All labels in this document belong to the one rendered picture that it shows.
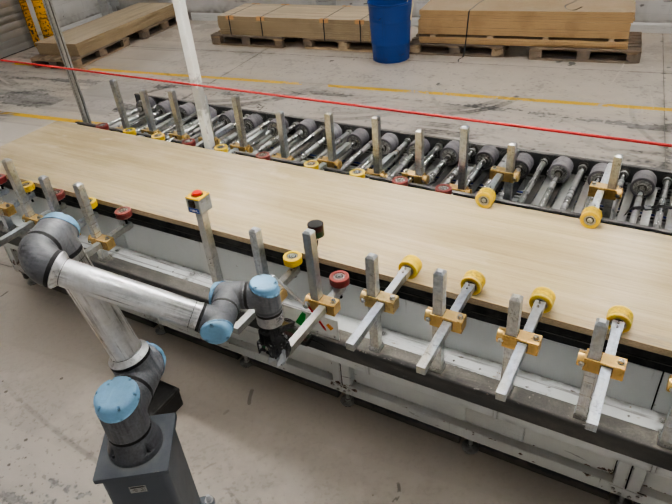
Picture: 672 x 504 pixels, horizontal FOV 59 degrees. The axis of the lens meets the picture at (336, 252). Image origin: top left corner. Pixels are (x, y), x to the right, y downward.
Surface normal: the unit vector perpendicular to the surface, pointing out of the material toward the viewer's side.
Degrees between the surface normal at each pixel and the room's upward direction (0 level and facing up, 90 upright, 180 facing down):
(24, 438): 0
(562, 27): 90
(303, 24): 90
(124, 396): 5
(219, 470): 0
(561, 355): 90
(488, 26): 90
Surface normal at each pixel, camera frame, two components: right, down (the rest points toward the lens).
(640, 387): -0.49, 0.53
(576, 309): -0.08, -0.82
